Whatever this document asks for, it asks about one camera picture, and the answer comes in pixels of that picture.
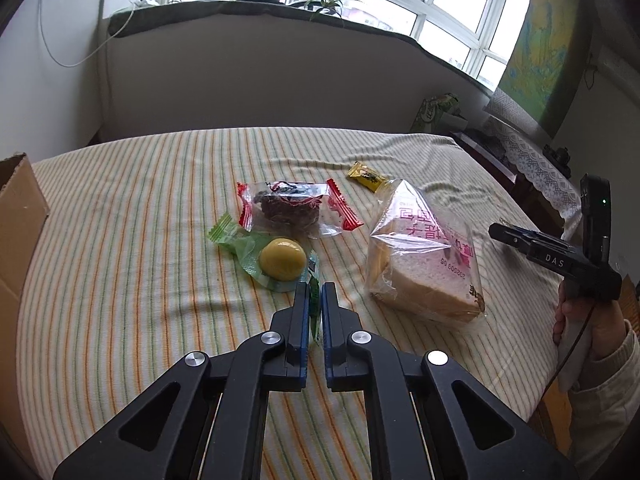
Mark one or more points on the cardboard box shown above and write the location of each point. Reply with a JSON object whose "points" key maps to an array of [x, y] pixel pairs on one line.
{"points": [[20, 220]]}

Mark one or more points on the small black device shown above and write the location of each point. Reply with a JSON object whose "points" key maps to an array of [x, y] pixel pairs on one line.
{"points": [[557, 160]]}

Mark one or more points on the yellow candy packet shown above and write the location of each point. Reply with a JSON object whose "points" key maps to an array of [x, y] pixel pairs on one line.
{"points": [[369, 176]]}

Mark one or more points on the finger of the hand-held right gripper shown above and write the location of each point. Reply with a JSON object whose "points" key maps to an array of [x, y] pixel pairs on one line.
{"points": [[510, 240], [520, 230]]}

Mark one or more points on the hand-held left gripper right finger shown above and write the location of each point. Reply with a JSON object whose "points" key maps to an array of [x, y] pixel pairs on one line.
{"points": [[329, 320]]}

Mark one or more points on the wall map poster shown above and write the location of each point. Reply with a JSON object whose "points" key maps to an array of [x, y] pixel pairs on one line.
{"points": [[545, 40]]}

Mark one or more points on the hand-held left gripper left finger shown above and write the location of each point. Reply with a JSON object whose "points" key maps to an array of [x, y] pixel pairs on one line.
{"points": [[300, 320]]}

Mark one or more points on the small spider plant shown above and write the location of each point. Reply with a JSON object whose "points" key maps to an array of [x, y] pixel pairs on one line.
{"points": [[327, 2]]}

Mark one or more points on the dark red box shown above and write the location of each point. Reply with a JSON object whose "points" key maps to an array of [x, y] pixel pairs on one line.
{"points": [[487, 152]]}

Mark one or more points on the green paper bag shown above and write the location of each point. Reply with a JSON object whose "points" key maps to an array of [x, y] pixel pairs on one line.
{"points": [[432, 110]]}

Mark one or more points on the clear sandwich bread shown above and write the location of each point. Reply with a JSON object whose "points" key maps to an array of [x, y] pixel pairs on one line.
{"points": [[425, 270]]}

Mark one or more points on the person's right hand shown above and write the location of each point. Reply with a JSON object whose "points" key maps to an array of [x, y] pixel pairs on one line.
{"points": [[610, 330]]}

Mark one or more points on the white lace cloth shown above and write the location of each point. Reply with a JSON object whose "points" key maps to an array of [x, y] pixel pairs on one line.
{"points": [[530, 165]]}

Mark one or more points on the red brown cake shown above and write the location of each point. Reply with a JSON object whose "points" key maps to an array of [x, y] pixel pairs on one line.
{"points": [[287, 205]]}

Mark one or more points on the white paper bag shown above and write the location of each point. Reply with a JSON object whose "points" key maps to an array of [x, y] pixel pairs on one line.
{"points": [[456, 122]]}

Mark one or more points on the white charger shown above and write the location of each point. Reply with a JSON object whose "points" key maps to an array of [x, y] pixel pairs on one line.
{"points": [[140, 0]]}

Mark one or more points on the green yellow pastry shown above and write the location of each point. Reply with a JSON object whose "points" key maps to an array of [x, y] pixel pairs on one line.
{"points": [[282, 257]]}

